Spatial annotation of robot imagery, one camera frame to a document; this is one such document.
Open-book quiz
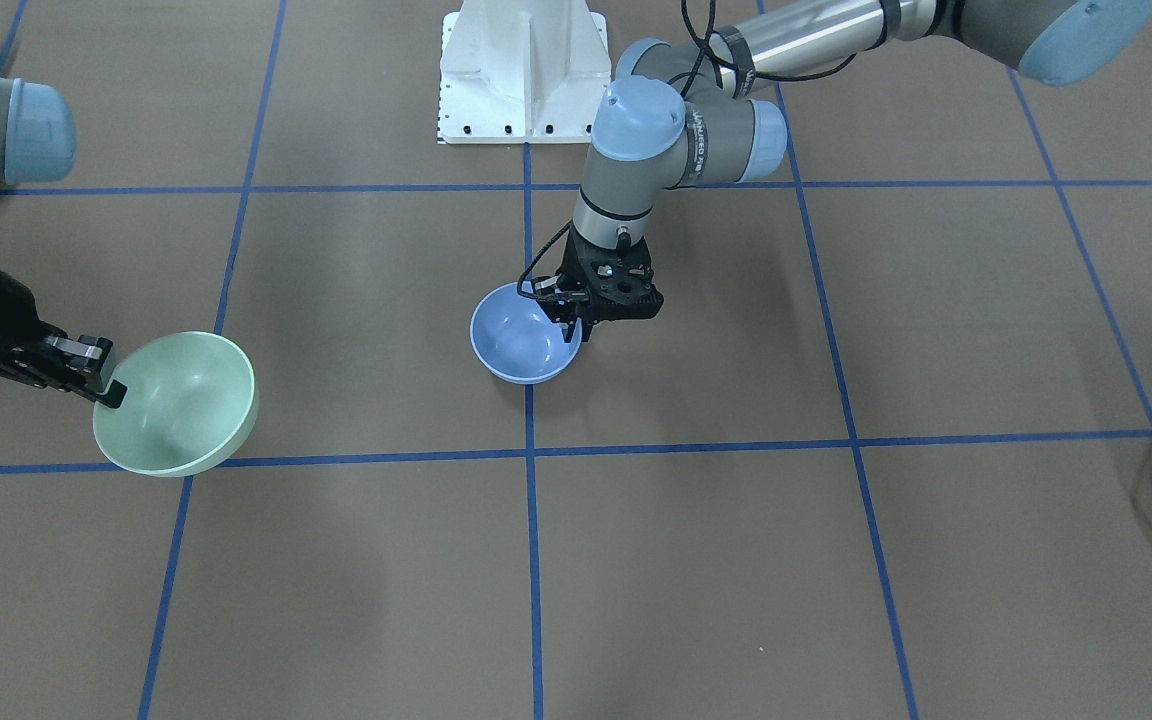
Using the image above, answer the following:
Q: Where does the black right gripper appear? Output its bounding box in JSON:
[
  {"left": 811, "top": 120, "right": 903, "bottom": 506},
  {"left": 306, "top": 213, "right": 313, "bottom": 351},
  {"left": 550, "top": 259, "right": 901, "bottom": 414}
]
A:
[{"left": 0, "top": 270, "right": 128, "bottom": 409}]

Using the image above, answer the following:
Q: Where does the blue bowl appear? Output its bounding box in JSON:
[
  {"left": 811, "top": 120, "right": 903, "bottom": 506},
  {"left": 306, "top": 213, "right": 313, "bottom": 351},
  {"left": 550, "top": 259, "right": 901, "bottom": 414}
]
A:
[{"left": 468, "top": 283, "right": 581, "bottom": 386}]

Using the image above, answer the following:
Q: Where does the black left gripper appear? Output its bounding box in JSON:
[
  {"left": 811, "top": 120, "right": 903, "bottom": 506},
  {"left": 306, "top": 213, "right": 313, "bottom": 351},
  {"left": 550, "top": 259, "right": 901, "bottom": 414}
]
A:
[{"left": 532, "top": 232, "right": 664, "bottom": 344}]

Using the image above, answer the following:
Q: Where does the green bowl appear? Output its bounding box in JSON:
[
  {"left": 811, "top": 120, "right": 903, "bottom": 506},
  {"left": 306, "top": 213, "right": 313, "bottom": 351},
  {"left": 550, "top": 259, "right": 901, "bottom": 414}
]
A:
[{"left": 92, "top": 331, "right": 260, "bottom": 477}]

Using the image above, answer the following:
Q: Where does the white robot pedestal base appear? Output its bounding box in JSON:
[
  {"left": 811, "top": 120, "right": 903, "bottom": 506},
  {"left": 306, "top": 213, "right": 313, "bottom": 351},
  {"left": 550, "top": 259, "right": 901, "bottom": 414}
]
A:
[{"left": 435, "top": 1, "right": 612, "bottom": 145}]

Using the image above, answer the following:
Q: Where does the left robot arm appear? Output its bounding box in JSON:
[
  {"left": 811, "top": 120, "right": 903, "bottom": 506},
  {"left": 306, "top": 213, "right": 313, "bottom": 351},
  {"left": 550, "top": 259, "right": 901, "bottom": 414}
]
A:
[{"left": 516, "top": 1, "right": 1152, "bottom": 344}]

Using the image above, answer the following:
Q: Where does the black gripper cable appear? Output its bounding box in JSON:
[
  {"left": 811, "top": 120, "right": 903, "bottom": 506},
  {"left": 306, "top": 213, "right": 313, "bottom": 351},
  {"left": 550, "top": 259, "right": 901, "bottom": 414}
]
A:
[{"left": 517, "top": 0, "right": 862, "bottom": 301}]

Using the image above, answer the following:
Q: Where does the brown paper table cover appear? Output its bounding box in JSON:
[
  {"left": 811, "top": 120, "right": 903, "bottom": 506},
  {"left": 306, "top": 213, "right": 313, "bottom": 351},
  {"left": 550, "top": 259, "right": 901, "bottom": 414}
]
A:
[{"left": 0, "top": 1, "right": 1152, "bottom": 719}]

